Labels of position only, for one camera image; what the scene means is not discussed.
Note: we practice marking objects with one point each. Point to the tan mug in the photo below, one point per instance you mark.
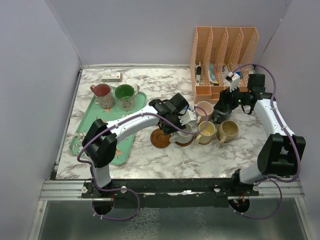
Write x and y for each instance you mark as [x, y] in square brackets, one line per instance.
[227, 131]

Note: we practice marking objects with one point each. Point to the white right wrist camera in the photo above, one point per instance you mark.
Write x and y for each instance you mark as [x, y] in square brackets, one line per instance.
[234, 80]

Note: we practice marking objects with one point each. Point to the white cream mug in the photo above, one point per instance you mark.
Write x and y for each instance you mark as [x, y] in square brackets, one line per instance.
[182, 137]

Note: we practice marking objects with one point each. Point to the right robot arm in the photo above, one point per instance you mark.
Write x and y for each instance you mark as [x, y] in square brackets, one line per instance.
[282, 152]

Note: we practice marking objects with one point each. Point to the white printed packet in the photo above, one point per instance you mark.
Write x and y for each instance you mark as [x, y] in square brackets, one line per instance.
[225, 72]

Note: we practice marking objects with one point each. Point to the peach plastic file organizer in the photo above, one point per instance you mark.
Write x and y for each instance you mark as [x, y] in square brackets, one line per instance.
[219, 45]

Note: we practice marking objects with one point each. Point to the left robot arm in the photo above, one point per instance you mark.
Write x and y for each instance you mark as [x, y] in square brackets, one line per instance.
[100, 142]

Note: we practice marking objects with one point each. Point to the small white red box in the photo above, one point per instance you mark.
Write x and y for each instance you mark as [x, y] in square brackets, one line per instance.
[112, 77]

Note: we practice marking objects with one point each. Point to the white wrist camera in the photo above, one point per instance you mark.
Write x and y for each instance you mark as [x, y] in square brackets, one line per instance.
[189, 118]
[234, 80]

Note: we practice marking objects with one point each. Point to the brown ringed wooden coaster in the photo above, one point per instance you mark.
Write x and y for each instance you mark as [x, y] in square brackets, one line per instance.
[159, 139]

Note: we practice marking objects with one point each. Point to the black grey marker pen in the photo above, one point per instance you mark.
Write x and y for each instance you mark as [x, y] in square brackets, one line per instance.
[198, 72]

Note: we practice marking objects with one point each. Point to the grey mug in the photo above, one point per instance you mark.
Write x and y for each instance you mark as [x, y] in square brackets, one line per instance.
[218, 116]

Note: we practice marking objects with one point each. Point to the green floral mug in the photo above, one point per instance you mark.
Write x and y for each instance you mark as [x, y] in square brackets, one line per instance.
[125, 95]

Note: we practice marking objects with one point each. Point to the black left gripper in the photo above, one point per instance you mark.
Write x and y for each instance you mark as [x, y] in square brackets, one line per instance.
[167, 129]

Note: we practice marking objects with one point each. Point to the red floral mug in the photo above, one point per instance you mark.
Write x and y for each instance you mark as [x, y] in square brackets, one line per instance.
[103, 94]

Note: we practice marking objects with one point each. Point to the pink mug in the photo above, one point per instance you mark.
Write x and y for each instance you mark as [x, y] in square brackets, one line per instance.
[201, 107]

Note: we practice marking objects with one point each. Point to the yellow mug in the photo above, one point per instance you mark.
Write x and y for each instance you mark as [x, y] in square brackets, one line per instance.
[206, 135]

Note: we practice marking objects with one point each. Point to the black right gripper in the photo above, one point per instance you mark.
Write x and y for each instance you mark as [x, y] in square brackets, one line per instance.
[226, 98]

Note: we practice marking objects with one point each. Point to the green serving tray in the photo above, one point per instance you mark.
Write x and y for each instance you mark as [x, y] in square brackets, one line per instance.
[94, 112]

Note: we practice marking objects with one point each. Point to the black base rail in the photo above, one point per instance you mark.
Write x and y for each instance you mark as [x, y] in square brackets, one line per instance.
[168, 192]

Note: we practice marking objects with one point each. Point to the white blue packet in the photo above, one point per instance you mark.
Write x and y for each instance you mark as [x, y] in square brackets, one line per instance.
[211, 74]

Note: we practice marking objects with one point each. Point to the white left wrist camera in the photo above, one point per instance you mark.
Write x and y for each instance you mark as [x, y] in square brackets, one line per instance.
[189, 118]

